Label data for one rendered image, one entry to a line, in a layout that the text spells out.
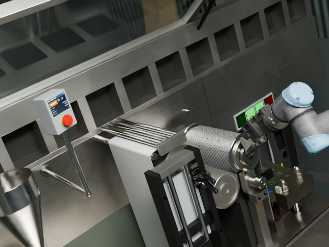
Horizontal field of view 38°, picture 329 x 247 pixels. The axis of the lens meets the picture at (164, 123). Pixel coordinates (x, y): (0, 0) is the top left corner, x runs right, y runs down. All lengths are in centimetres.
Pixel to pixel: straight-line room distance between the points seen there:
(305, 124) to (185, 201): 39
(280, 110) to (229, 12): 74
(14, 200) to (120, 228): 63
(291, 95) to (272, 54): 88
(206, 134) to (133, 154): 35
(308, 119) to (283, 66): 94
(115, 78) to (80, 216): 49
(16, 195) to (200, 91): 91
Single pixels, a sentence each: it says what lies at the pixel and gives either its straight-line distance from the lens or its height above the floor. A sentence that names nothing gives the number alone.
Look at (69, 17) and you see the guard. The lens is 126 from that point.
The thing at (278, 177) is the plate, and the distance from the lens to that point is 190.
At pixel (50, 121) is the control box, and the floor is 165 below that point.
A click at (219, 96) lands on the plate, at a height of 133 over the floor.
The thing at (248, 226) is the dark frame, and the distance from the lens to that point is 173.
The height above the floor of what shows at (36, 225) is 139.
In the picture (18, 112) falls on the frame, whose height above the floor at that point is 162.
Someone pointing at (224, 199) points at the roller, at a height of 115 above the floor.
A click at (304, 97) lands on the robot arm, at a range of 132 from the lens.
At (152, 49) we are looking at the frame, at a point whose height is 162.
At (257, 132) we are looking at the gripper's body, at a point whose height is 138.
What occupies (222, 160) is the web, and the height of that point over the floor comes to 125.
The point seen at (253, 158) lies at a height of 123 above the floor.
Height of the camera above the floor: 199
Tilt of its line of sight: 21 degrees down
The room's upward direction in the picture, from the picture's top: 17 degrees counter-clockwise
